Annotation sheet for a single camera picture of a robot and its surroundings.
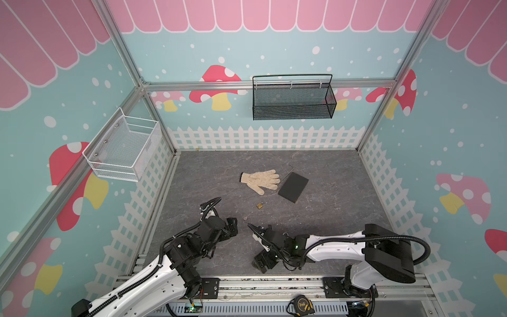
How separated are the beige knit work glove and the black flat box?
4 cm

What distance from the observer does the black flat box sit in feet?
3.36

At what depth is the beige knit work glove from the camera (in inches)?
41.3
